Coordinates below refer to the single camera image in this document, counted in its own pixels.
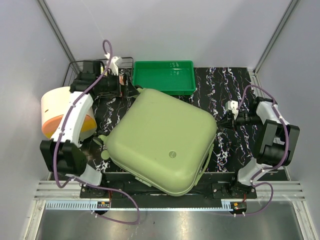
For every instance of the black wire rack basket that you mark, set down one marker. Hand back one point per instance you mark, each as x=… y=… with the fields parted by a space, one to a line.
x=75 y=67

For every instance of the green plastic tray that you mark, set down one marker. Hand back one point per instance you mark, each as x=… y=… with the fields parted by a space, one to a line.
x=175 y=78

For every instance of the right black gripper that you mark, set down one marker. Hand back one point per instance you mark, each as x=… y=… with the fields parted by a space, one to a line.
x=233 y=124

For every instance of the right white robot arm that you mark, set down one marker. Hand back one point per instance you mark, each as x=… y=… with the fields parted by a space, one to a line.
x=273 y=148

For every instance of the green hard-shell suitcase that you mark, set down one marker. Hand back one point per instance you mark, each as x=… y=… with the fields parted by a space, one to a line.
x=161 y=136

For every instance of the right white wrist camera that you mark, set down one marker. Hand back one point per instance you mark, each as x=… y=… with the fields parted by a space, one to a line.
x=233 y=106

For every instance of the pink foam cup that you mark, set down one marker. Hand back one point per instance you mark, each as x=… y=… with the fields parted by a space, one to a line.
x=121 y=80

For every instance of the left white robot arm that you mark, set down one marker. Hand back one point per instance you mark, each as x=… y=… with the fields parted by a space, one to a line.
x=61 y=152

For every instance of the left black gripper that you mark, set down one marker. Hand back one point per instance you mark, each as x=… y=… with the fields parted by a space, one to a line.
x=131 y=90

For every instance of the white orange cylindrical container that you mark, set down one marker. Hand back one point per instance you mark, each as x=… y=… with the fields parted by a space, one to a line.
x=53 y=106

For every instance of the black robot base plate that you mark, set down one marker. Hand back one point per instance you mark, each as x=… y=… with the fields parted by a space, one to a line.
x=217 y=185

